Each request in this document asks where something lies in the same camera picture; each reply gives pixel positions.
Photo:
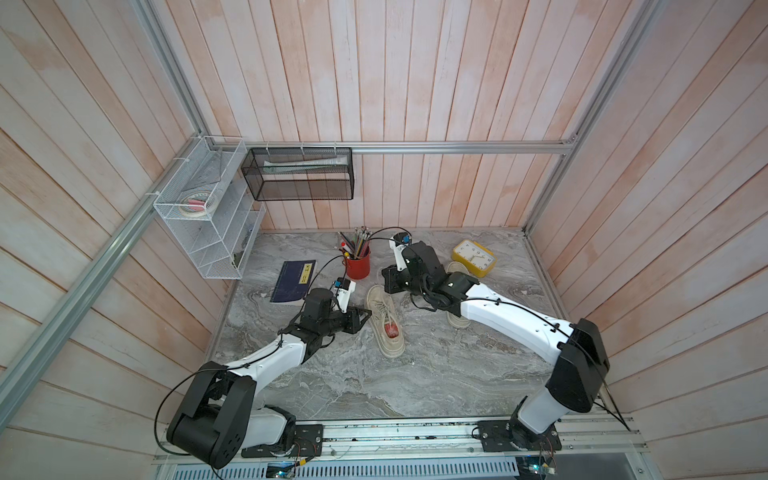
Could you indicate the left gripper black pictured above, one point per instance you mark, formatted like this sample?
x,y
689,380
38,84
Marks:
x,y
353,319

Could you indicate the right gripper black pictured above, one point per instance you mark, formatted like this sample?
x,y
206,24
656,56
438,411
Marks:
x,y
390,275

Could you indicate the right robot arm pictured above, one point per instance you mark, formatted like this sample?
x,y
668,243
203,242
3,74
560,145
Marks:
x,y
575,351

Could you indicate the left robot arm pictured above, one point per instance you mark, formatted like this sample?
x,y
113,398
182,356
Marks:
x,y
216,420

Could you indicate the red insole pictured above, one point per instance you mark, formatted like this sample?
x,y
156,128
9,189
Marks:
x,y
392,330

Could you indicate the red pen cup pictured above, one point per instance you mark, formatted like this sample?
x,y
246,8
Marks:
x,y
358,268

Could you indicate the yellow alarm clock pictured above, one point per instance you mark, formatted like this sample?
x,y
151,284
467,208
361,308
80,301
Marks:
x,y
477,259

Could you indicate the pens and pencils bunch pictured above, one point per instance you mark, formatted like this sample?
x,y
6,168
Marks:
x,y
355,245

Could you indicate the dark blue book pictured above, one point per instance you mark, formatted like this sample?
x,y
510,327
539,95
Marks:
x,y
293,281

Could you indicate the tape roll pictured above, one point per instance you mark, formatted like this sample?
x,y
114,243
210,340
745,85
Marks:
x,y
198,204

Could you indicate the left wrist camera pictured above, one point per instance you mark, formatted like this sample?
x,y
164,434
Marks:
x,y
344,290

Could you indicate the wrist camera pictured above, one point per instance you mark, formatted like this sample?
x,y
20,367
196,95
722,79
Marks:
x,y
398,243
344,290

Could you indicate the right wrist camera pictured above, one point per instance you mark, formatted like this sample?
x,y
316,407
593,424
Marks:
x,y
398,243

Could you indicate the black mesh wall basket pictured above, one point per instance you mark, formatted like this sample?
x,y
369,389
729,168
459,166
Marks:
x,y
299,173

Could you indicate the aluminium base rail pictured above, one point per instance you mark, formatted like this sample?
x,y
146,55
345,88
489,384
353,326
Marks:
x,y
411,438

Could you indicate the white wire wall shelf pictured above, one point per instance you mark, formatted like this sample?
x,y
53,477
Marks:
x,y
220,245

